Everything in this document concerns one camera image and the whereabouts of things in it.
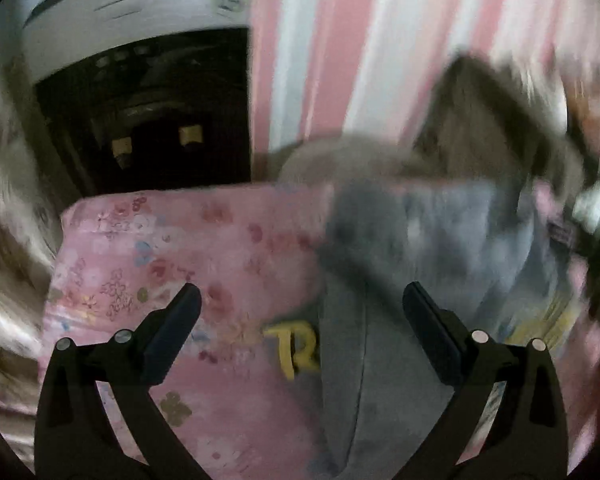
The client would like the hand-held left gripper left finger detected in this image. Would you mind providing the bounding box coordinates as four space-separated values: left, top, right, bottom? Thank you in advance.
32 282 207 480

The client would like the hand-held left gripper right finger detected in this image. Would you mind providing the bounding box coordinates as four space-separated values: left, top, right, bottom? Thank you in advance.
402 282 570 480

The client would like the blue denim jacket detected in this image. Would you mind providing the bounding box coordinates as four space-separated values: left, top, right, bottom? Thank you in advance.
264 135 590 480

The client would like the pink floral sheet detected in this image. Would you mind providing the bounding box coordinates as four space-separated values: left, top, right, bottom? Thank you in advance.
40 182 600 480

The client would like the blue floral curtain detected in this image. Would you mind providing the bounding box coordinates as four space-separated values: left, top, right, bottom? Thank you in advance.
0 55 81 466

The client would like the silver black water dispenser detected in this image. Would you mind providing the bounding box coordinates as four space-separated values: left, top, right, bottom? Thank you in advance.
22 0 262 197

